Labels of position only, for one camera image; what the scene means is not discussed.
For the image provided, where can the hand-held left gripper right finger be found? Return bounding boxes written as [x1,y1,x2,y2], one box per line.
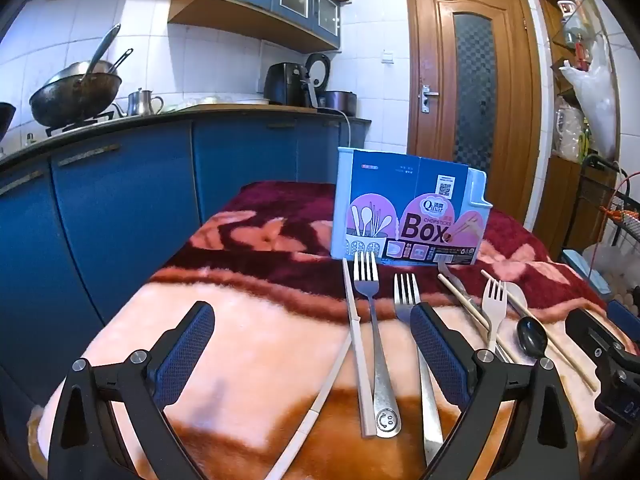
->
[410,303,581,480]

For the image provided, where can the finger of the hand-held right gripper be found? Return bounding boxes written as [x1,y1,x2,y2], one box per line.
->
[606,299,640,333]
[565,307,628,361]

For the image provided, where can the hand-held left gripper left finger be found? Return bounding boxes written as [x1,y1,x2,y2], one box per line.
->
[47,301,216,480]

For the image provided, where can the wooden chopstick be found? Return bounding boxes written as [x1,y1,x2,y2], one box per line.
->
[438,274,493,333]
[481,269,598,392]

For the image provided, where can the black spoon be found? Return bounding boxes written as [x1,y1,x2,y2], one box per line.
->
[516,317,550,361]

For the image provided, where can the metal fork with smiley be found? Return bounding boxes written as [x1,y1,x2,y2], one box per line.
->
[353,252,402,438]

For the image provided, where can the plain metal fork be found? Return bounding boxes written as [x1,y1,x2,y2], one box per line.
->
[393,273,445,466]

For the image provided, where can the white spoon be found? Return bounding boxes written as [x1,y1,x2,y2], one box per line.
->
[505,282,528,321]

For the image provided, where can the blue utensil holder box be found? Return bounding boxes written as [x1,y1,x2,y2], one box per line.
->
[330,147,493,266]

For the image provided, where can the tray of eggs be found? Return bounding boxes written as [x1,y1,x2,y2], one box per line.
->
[600,265,640,311]

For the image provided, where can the light blue tray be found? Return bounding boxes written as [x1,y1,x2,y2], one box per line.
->
[562,249,612,293]

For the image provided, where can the white plastic fork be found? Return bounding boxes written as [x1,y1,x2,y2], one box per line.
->
[480,278,508,353]

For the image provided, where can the red and pink floral blanket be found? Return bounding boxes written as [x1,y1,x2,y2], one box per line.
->
[27,181,616,480]

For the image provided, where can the wooden shelf unit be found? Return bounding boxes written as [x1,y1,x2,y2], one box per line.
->
[537,0,621,261]

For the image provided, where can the blue kitchen base cabinets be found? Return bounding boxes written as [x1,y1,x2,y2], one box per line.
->
[0,105,372,411]

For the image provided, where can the clear plastic containers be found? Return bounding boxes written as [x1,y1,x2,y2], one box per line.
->
[552,105,586,161]

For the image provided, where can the brown wooden door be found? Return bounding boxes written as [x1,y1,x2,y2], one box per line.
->
[404,0,543,233]

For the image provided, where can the white plastic bag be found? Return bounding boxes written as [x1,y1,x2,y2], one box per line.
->
[559,42,618,158]

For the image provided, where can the metal kettle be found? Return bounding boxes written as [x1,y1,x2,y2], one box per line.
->
[112,88,165,118]

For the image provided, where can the gas stove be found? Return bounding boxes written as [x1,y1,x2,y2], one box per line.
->
[45,110,116,137]

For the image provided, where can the black rice cooker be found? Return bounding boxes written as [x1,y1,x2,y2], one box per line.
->
[305,53,358,115]

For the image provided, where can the dark steel wok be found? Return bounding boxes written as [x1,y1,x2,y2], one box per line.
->
[29,61,123,128]

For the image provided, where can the black air fryer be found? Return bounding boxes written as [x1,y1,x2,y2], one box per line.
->
[263,62,307,106]

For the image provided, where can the dark frying pan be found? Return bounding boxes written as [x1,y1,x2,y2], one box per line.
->
[0,102,17,143]

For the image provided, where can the metal spatula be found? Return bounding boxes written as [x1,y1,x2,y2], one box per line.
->
[107,48,134,75]

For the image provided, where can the metal ladle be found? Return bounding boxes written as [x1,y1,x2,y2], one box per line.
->
[82,24,122,88]

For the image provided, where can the red cable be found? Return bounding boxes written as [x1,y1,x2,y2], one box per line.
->
[602,172,640,211]

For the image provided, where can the black wire rack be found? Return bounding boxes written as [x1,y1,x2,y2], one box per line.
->
[577,154,640,261]

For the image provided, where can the white power cable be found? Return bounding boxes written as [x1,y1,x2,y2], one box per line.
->
[330,107,352,148]

